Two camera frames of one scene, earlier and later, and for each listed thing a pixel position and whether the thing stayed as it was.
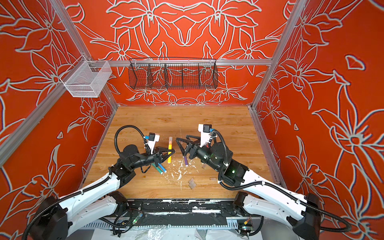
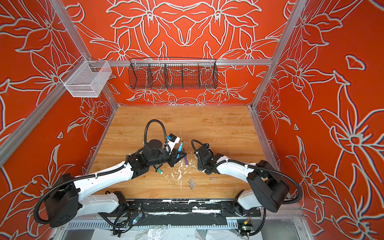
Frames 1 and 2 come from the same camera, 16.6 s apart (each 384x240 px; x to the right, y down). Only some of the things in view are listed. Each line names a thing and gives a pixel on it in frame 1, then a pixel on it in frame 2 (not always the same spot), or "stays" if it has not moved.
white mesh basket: [86, 78] stays
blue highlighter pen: [164, 169] -> [180, 149]
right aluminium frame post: [298, 6] stays
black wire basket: [172, 73] stays
